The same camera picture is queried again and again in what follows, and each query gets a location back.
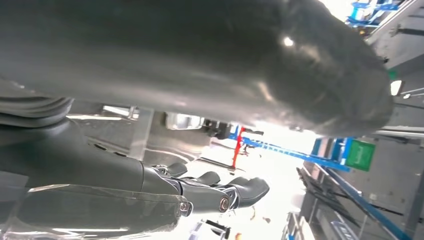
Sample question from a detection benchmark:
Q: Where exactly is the blue metal shelf rack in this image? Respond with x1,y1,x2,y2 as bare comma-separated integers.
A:
228,125,353,173

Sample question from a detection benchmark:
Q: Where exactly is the red post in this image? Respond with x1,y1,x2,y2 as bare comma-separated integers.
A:
231,125,247,170

